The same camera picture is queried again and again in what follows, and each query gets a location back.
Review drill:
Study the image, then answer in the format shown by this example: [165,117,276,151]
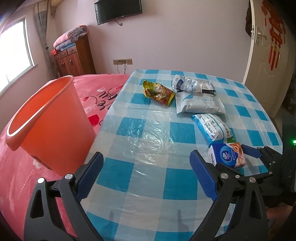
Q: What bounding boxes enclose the blue Vinda tissue pack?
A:
[208,142,246,169]

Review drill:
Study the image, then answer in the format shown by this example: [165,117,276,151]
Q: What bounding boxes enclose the silver white foil pouch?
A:
[175,91,226,114]

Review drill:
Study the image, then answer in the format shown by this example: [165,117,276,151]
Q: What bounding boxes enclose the yellow red snack wrapper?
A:
[142,80,175,106]

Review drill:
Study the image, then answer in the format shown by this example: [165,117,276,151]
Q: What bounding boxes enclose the black white carton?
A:
[201,88,216,96]

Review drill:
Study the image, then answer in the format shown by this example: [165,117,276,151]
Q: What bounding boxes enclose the cream bedroom door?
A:
[243,1,295,118]

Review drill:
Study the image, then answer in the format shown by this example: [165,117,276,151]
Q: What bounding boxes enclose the orange plastic trash bucket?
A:
[6,75,96,175]

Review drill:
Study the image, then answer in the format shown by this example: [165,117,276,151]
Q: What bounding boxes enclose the bright bedroom window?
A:
[1,16,36,94]

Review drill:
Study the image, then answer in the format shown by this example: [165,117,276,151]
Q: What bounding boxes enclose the pink floral bedspread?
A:
[1,74,128,239]

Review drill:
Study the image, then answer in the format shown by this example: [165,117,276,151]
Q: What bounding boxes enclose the blue white checkered tablecloth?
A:
[53,69,284,241]

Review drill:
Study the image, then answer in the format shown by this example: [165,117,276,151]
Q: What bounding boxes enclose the red door decoration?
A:
[261,1,286,71]

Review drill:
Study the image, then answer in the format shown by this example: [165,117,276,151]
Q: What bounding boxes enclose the dark clothes behind door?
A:
[245,6,252,37]

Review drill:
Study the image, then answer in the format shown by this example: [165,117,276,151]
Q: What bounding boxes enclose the brown wooden cabinet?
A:
[53,35,96,77]

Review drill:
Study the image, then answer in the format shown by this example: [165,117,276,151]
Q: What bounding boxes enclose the folded pink grey blankets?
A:
[51,25,87,56]

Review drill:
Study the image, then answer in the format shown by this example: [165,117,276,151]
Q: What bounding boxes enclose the grey plaid curtain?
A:
[34,1,59,79]

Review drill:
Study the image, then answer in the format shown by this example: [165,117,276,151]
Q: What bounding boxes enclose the metal door handle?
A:
[254,26,267,46]

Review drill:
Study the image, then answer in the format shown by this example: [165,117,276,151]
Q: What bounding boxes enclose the wall power outlet strip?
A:
[113,59,132,65]

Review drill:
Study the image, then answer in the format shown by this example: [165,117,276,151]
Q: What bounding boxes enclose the black wall television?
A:
[94,0,142,25]

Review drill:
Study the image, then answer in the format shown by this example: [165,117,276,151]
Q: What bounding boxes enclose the wall air conditioner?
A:
[51,0,63,7]

